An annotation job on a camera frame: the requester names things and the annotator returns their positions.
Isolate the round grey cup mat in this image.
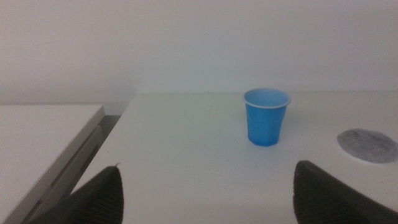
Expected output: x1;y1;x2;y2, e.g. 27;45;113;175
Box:
336;128;398;165

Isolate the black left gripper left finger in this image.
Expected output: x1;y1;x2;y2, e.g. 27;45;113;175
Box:
27;164;124;224

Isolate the blue plastic cup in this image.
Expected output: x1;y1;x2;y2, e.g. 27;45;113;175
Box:
243;88;292;147

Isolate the white side table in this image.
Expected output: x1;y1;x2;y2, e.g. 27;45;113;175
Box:
0;104;106;224

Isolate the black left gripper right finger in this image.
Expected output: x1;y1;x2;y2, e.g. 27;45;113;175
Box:
292;160;398;224

